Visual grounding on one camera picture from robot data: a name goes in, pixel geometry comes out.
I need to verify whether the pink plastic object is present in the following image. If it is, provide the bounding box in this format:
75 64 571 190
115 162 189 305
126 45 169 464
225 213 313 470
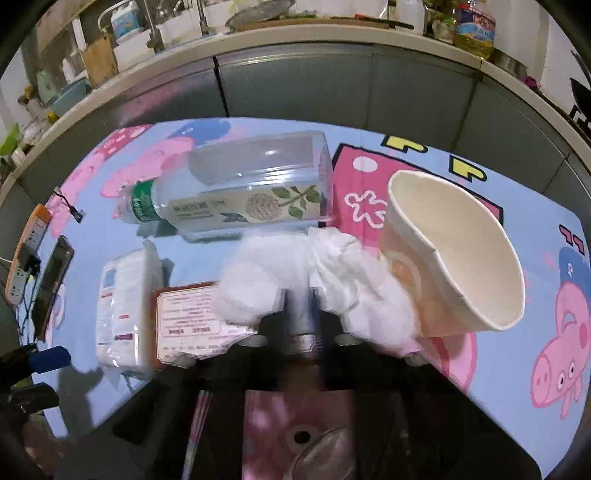
242 388 358 480

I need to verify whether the grey kitchen counter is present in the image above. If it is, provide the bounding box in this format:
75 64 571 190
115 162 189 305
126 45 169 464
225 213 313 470
0 21 591 324

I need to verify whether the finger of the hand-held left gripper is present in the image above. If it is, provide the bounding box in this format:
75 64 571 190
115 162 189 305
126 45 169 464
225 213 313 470
7 382 61 412
9 345 73 374

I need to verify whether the small black cable connector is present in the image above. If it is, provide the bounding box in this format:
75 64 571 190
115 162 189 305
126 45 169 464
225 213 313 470
52 188 86 224

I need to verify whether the white blue detergent bottle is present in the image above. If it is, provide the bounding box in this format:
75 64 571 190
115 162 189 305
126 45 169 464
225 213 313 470
110 0 141 44

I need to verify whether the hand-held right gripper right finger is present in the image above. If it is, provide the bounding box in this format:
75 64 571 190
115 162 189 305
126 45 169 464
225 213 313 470
314 286 467 444

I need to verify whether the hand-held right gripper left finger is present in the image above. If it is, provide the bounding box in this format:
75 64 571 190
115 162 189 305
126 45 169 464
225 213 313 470
113 288 289 444

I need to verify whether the pink white paper cup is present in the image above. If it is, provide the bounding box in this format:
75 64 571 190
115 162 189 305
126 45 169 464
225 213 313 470
379 170 527 340

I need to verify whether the clear plastic bottle green label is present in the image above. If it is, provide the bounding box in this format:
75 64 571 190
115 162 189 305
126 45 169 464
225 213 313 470
113 130 335 243

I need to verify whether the black smartphone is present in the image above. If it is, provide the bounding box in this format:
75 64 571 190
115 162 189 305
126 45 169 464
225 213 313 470
32 234 75 342

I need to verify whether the metal colander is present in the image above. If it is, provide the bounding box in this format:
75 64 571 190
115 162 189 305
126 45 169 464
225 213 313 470
225 0 296 29

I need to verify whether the white plastic jug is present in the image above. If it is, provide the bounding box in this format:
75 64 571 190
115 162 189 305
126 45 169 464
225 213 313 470
396 0 426 35

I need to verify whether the metal faucet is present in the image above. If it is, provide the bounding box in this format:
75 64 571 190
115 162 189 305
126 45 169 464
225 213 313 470
141 0 167 55

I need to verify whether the white tissue packet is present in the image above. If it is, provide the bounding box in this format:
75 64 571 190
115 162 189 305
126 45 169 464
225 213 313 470
95 247 164 376

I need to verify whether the snack container with blue label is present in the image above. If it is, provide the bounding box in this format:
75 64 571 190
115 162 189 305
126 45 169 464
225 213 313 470
453 2 497 60

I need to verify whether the cartoon pig printed blanket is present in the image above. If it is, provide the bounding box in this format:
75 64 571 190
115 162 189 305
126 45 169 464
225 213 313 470
9 117 591 480

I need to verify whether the red-brown packet white label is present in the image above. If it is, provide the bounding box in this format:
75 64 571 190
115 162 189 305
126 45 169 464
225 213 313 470
150 282 259 370

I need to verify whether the blue plastic basin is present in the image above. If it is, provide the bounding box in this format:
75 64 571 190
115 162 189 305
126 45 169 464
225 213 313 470
48 76 90 116

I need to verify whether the orange white power strip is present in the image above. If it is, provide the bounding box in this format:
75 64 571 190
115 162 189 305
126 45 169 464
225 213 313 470
4 204 51 305

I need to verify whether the white tissue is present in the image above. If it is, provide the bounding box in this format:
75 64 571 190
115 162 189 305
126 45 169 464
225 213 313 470
213 226 423 356

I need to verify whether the wooden cutting board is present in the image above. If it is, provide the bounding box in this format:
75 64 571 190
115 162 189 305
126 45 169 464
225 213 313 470
81 34 120 88

